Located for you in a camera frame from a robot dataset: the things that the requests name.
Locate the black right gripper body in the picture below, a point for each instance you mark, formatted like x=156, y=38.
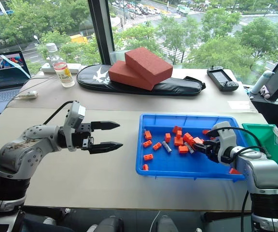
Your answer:
x=212, y=148

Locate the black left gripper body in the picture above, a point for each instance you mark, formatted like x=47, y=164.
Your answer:
x=83, y=135

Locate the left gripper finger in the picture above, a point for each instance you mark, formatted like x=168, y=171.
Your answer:
x=106, y=146
x=105, y=125

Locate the grey cylindrical battery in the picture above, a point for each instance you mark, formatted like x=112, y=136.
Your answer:
x=166, y=147
x=189, y=146

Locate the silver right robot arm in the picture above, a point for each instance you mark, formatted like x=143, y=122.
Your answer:
x=262, y=169

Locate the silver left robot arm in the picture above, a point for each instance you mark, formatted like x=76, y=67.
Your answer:
x=20, y=149

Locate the blue plastic bin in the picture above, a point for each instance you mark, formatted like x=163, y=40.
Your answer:
x=177, y=164

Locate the green plastic bin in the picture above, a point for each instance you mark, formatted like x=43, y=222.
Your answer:
x=264, y=137

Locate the orange plastic block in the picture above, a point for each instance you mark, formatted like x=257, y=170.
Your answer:
x=148, y=135
x=183, y=149
x=178, y=141
x=187, y=136
x=205, y=132
x=157, y=146
x=179, y=134
x=176, y=128
x=197, y=140
x=145, y=167
x=147, y=143
x=167, y=137
x=148, y=157
x=234, y=171

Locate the black racket bag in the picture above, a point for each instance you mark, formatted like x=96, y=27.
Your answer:
x=93, y=79

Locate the white paper label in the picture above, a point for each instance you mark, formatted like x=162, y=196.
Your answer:
x=239, y=105

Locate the red foam brick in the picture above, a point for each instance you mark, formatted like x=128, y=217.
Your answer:
x=148, y=62
x=124, y=75

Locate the white power strip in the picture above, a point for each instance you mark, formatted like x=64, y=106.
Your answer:
x=73, y=67

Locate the small white adapter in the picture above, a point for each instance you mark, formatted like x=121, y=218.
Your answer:
x=32, y=94

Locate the clear plastic drink bottle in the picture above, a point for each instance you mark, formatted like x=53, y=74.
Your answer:
x=61, y=70

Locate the black handheld controller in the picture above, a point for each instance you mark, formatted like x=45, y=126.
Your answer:
x=222, y=78

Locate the black side desk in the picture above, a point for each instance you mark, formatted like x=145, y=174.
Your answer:
x=274, y=108

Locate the small pink object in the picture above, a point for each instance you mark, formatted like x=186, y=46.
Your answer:
x=265, y=91

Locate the dark rounded shape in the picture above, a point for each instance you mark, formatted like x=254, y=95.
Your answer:
x=107, y=224

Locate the white slim bottle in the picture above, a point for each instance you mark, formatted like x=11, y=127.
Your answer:
x=260, y=82

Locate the dark window pillar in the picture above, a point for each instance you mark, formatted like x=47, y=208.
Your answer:
x=101, y=31

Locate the open grey laptop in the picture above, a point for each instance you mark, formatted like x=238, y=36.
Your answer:
x=1, y=72

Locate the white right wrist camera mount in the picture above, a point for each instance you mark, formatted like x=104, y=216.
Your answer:
x=226, y=135

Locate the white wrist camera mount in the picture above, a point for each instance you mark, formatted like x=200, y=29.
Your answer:
x=74, y=116
x=226, y=135

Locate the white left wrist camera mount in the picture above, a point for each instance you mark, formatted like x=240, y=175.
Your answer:
x=74, y=116

